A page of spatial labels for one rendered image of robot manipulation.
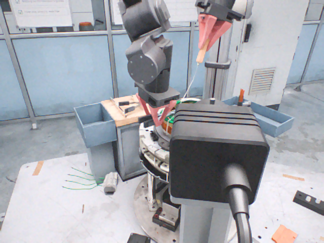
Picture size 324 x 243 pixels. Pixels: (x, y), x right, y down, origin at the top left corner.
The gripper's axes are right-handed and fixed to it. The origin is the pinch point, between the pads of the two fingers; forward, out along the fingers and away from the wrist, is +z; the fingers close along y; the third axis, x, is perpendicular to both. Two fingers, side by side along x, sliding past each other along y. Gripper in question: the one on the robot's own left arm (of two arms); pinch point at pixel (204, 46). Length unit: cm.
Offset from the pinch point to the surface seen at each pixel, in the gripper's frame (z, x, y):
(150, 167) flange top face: 35.0, -3.6, -3.5
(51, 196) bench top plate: 68, 18, -28
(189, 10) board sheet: -35, 227, 66
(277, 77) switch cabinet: 0, 194, 195
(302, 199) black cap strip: 37, -5, 55
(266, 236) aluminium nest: 45, -15, 36
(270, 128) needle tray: 17.0, 3.8, 35.2
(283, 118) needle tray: 13.3, 8.9, 43.5
